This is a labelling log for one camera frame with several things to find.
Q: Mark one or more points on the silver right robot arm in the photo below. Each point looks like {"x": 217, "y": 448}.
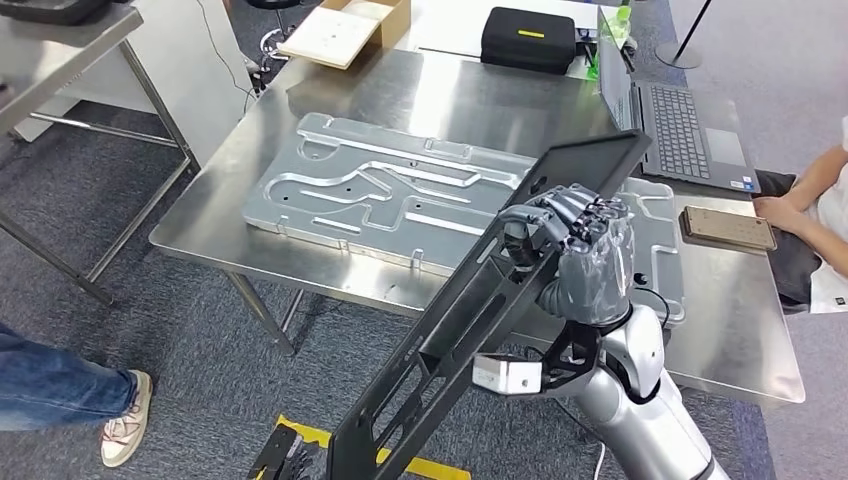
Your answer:
{"x": 649, "y": 424}

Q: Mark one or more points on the black case with yellow label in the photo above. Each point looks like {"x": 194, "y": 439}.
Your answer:
{"x": 530, "y": 50}

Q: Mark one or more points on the brown cardboard box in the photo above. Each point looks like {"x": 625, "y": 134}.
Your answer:
{"x": 394, "y": 20}

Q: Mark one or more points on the steel workbench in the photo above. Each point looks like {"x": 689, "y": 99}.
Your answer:
{"x": 464, "y": 99}

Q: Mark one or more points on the long black plastic part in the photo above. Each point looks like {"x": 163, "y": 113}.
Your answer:
{"x": 583, "y": 162}

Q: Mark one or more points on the black round ribbed disc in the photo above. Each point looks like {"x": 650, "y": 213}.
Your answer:
{"x": 272, "y": 3}

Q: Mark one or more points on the white cabinet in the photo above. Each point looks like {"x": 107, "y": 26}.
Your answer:
{"x": 185, "y": 60}

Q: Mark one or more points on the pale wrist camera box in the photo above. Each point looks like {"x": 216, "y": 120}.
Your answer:
{"x": 507, "y": 376}

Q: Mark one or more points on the black pole stanchion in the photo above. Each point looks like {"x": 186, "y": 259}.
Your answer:
{"x": 679, "y": 56}

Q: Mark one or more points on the dark grey laptop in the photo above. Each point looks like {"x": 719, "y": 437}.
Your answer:
{"x": 676, "y": 132}

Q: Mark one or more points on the black camera bracket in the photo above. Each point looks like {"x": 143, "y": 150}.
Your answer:
{"x": 573, "y": 358}

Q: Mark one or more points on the brown rectangular pad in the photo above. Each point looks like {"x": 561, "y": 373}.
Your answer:
{"x": 729, "y": 228}

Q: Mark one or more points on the dark left robot hand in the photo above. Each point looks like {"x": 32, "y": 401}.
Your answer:
{"x": 281, "y": 457}

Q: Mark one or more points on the black tray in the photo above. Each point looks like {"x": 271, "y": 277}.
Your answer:
{"x": 46, "y": 10}

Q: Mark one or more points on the white table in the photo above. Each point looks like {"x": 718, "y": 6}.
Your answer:
{"x": 450, "y": 26}

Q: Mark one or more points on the white foam slab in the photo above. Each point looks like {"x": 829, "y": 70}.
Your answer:
{"x": 328, "y": 36}

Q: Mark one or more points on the steel side table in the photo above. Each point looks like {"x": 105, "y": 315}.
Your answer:
{"x": 53, "y": 60}

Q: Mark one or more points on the chrome chair base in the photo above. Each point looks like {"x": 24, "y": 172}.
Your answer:
{"x": 272, "y": 46}

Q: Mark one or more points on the large stamped metal panel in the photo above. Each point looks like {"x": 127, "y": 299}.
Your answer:
{"x": 371, "y": 199}

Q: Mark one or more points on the person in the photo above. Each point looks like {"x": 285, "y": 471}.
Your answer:
{"x": 821, "y": 179}
{"x": 53, "y": 384}

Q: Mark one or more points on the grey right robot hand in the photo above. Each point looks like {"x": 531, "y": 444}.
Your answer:
{"x": 596, "y": 278}

